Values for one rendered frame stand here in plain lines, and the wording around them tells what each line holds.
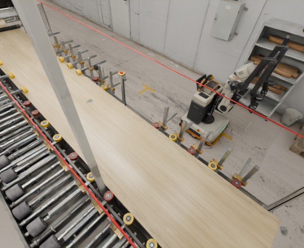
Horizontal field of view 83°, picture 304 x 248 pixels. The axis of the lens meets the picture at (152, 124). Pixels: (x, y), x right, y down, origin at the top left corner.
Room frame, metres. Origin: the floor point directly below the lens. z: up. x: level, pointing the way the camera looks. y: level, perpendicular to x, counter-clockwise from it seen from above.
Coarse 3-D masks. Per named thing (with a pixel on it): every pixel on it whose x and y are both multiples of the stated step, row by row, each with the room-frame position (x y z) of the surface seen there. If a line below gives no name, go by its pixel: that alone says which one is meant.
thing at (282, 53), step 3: (282, 51) 1.97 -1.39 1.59; (285, 51) 1.96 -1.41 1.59; (279, 54) 1.97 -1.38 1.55; (282, 54) 1.96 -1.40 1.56; (276, 57) 2.01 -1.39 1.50; (279, 57) 1.99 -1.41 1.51; (282, 57) 1.98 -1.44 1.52; (279, 60) 1.98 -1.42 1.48; (276, 63) 1.98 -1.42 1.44; (273, 69) 1.98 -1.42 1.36; (270, 72) 1.98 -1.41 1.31; (270, 75) 1.98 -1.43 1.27; (267, 78) 1.97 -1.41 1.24
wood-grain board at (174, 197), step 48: (0, 48) 2.81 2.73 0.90; (48, 96) 1.67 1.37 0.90; (96, 96) 1.75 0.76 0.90; (96, 144) 1.00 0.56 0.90; (144, 144) 1.05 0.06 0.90; (144, 192) 0.54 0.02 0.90; (192, 192) 0.58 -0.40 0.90; (240, 192) 0.61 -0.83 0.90; (192, 240) 0.22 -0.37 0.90; (240, 240) 0.25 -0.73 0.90
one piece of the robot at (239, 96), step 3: (246, 90) 1.96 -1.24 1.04; (249, 90) 1.98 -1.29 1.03; (231, 93) 1.91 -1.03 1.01; (234, 93) 1.87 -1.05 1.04; (237, 93) 1.87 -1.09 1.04; (240, 93) 1.88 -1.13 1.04; (243, 93) 1.88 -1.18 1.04; (234, 96) 1.86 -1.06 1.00; (237, 96) 1.84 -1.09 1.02; (240, 96) 1.82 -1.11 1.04; (234, 99) 1.85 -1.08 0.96; (237, 99) 1.83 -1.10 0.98; (231, 102) 1.86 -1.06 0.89; (234, 102) 1.84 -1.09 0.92
